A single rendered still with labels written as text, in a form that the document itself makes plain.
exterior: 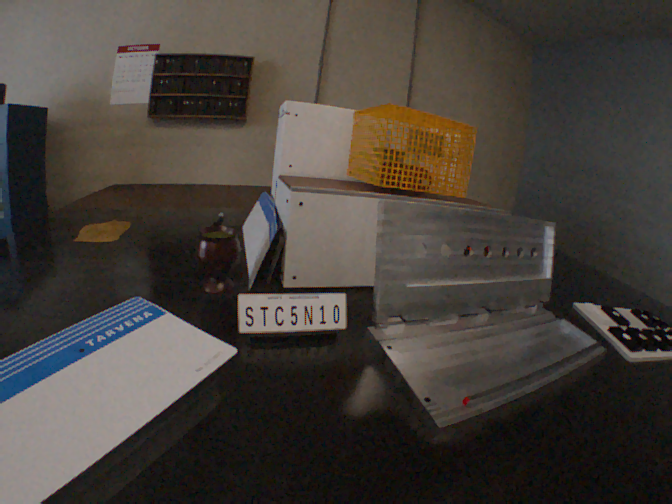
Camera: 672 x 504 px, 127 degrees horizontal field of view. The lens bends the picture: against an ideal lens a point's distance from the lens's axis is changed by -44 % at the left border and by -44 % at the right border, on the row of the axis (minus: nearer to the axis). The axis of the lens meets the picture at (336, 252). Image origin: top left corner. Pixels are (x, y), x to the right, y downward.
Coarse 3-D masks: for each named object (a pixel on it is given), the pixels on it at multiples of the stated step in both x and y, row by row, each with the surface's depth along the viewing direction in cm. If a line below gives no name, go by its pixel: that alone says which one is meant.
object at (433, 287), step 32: (384, 224) 41; (416, 224) 44; (448, 224) 46; (480, 224) 48; (512, 224) 51; (544, 224) 53; (384, 256) 42; (416, 256) 44; (448, 256) 46; (480, 256) 49; (512, 256) 51; (544, 256) 55; (384, 288) 42; (416, 288) 44; (448, 288) 46; (480, 288) 48; (512, 288) 51; (544, 288) 55; (384, 320) 42; (448, 320) 46
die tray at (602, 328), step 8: (576, 304) 63; (584, 312) 59; (624, 312) 60; (592, 320) 54; (632, 320) 55; (600, 328) 51; (624, 328) 51; (640, 328) 51; (648, 328) 50; (656, 328) 50; (608, 336) 47; (616, 344) 44; (624, 352) 41; (632, 352) 41; (640, 352) 40; (648, 352) 40; (656, 352) 39; (664, 352) 39; (632, 360) 39; (640, 360) 39; (648, 360) 38
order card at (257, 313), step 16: (240, 304) 41; (256, 304) 41; (272, 304) 42; (288, 304) 43; (304, 304) 44; (320, 304) 44; (336, 304) 45; (240, 320) 40; (256, 320) 41; (272, 320) 42; (288, 320) 43; (304, 320) 43; (320, 320) 44; (336, 320) 45
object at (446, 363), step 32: (480, 320) 49; (512, 320) 50; (544, 320) 51; (384, 352) 39; (416, 352) 40; (448, 352) 40; (480, 352) 40; (512, 352) 41; (544, 352) 41; (576, 352) 40; (416, 384) 33; (448, 384) 34; (480, 384) 34; (544, 384) 33; (448, 416) 28; (480, 416) 29
